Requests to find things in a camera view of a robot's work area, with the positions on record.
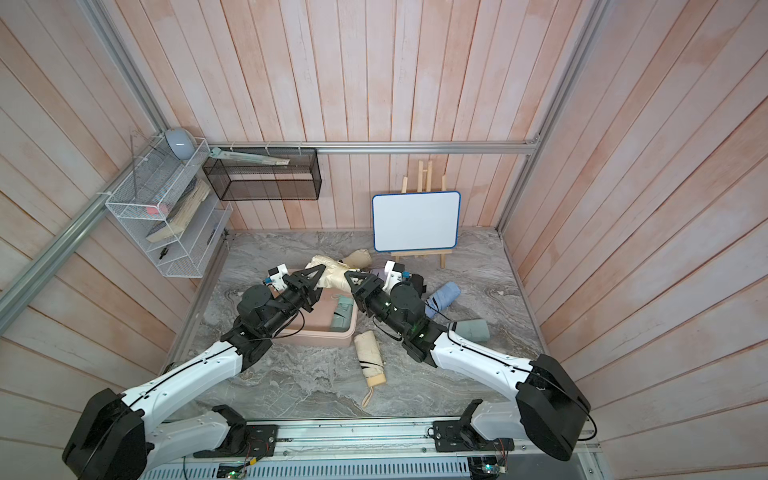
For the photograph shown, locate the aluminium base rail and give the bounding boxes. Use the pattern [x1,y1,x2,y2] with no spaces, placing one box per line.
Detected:
[138,417,611,479]

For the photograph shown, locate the grey round speaker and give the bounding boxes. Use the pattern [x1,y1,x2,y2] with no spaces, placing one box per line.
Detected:
[164,128,197,162]

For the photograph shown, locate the pink plastic storage box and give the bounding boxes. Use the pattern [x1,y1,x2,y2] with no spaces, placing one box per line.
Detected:
[276,289,358,348]

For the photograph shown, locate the beige umbrella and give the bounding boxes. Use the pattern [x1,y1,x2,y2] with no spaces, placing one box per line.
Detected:
[353,331,387,408]
[341,249,373,269]
[305,255,357,293]

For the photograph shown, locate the book on shelf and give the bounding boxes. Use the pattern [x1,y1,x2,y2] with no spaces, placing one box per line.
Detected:
[146,177,210,243]

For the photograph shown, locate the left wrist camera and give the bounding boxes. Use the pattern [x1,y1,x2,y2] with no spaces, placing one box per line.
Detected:
[264,264,289,293]

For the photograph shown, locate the mint umbrella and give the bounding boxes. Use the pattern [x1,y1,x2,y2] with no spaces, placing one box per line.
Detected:
[451,319,491,343]
[330,295,355,333]

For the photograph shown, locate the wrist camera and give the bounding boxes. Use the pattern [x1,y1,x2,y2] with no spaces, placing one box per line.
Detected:
[264,264,289,293]
[383,261,410,293]

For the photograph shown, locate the flat item on basket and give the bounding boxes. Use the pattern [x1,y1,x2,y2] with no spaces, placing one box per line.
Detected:
[209,147,290,167]

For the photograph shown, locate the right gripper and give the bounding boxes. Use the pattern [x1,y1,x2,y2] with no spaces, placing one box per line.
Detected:
[348,272,414,342]

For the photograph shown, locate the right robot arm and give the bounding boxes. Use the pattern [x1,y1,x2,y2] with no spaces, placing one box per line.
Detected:
[344,270,591,461]

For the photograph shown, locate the mint umbrella front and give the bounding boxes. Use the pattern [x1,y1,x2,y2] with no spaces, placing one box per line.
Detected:
[330,295,355,333]

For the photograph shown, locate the blue folded umbrella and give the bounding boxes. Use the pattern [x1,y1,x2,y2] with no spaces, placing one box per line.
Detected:
[425,282,461,319]

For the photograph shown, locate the white board blue frame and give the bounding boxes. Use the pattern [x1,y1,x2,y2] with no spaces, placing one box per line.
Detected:
[372,191,462,252]

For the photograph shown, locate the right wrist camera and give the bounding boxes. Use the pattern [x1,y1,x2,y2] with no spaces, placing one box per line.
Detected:
[383,261,410,293]

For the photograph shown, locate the black wire basket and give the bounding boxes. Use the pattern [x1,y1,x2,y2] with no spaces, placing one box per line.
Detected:
[203,147,322,201]

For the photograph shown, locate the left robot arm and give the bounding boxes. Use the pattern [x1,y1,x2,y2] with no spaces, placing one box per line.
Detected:
[62,265,325,479]

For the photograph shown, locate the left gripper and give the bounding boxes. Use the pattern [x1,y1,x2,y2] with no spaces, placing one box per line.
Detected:
[261,264,329,336]

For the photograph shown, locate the white wire shelf rack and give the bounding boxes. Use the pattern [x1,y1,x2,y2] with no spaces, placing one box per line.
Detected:
[106,135,232,279]

